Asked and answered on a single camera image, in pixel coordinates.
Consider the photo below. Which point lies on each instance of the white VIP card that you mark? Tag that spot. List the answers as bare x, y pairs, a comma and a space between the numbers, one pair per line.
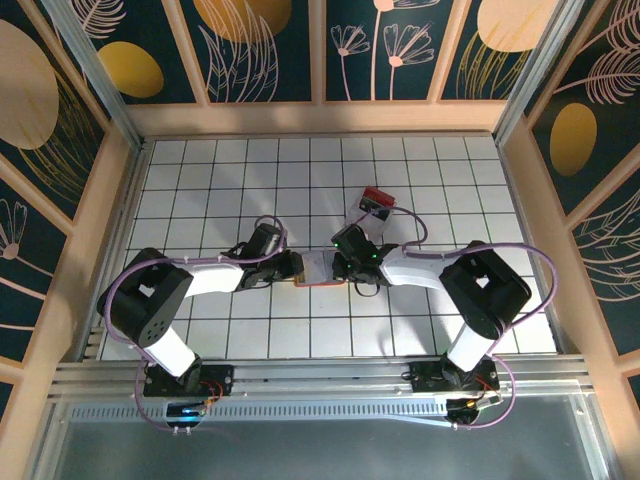
375, 229
317, 267

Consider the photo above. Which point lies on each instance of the orange plastic card tray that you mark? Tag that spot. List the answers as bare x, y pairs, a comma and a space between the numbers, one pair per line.
320, 285

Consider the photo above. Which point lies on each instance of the clear acrylic card holder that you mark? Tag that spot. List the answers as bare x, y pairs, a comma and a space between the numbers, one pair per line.
387, 220

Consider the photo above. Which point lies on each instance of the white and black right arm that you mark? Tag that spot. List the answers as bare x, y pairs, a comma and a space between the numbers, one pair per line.
415, 267

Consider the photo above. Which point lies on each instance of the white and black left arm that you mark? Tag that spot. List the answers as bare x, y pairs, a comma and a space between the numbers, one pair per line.
215, 277

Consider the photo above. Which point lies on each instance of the white gridded table board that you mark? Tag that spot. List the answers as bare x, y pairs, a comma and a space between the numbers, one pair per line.
250, 175

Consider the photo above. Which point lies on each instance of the grey metal panel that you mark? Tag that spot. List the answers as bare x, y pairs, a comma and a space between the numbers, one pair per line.
320, 450

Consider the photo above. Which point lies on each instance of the aluminium mounting rail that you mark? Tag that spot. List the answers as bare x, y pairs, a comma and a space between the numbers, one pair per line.
320, 372

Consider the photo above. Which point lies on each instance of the aluminium back rail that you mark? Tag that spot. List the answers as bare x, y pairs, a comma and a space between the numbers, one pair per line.
320, 135

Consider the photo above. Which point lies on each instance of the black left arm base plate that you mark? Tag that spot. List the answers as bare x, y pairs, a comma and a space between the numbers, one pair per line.
222, 375

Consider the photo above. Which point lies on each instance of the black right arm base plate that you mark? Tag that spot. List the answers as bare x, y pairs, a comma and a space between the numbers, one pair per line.
422, 375

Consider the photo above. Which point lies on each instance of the aluminium side rail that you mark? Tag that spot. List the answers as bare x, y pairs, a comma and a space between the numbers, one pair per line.
521, 200
131, 200

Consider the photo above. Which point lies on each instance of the aluminium corner post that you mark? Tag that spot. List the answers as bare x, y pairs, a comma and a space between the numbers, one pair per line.
535, 75
102, 75

